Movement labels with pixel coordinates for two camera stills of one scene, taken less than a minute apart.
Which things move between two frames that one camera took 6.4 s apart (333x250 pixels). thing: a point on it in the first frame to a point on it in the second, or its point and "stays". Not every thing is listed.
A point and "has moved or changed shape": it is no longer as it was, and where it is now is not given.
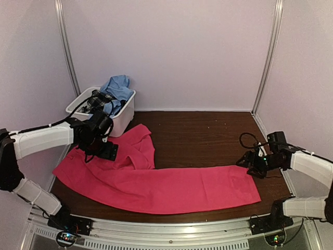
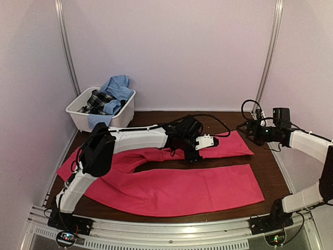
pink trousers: x=129 y=183 has moved or changed shape
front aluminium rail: x=39 y=235 stays
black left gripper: x=109 y=153 to x=192 y=158
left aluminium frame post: x=64 y=33 stays
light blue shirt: x=117 y=89 stays
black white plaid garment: x=96 y=101 stays
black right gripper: x=248 y=156 to x=251 y=123
